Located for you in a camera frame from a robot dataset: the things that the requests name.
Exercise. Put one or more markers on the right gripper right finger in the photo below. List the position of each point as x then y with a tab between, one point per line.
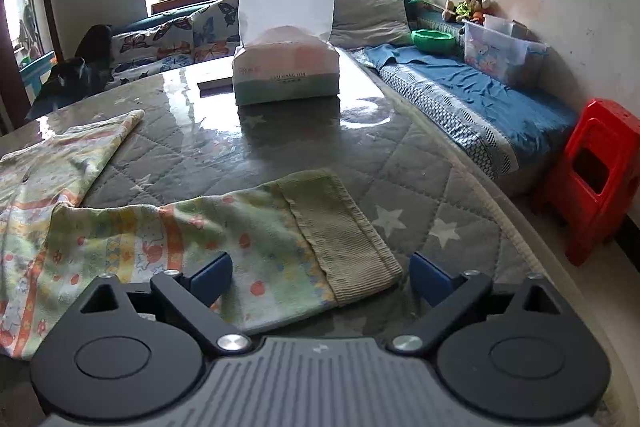
451	299

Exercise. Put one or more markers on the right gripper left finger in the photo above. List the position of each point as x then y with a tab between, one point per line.
185	299

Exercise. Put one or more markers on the colourful patterned child garment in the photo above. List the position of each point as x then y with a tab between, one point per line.
299	244

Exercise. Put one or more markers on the blue sheet on bench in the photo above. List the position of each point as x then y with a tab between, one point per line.
502	129

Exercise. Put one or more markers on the red plastic stool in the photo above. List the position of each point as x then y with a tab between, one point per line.
594	181

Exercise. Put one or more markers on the dark flat remote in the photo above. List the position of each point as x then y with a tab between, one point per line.
215	84

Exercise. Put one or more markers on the black bag on bench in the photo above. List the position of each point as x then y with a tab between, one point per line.
86	73

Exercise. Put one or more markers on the green plastic bowl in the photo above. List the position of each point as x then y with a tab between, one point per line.
432	41

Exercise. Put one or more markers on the clear plastic storage box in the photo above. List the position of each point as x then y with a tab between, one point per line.
512	61

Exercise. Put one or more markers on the tissue pack with white sheet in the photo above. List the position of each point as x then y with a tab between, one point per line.
285	52

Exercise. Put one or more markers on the butterfly print pillow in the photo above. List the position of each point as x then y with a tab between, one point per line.
212	31

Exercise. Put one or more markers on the brown and green plush toys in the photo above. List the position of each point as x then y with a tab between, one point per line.
472	10

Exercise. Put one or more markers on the grey cushion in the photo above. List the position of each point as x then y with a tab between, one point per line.
358	23

